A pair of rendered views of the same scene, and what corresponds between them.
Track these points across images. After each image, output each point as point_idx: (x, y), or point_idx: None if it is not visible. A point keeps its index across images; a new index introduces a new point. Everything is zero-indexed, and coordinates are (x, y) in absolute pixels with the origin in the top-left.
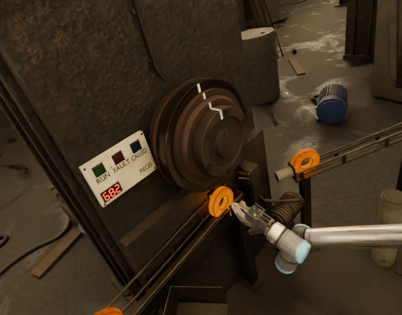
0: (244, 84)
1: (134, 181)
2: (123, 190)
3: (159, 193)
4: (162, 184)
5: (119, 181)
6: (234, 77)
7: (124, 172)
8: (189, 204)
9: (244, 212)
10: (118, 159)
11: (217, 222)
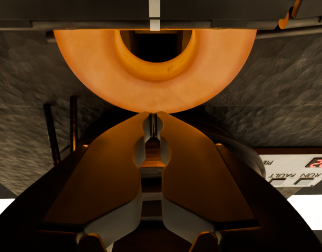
0: None
1: (291, 157)
2: (314, 156)
3: (278, 110)
4: (257, 119)
5: (304, 166)
6: (30, 180)
7: (288, 169)
8: (264, 73)
9: (140, 195)
10: (278, 182)
11: (318, 15)
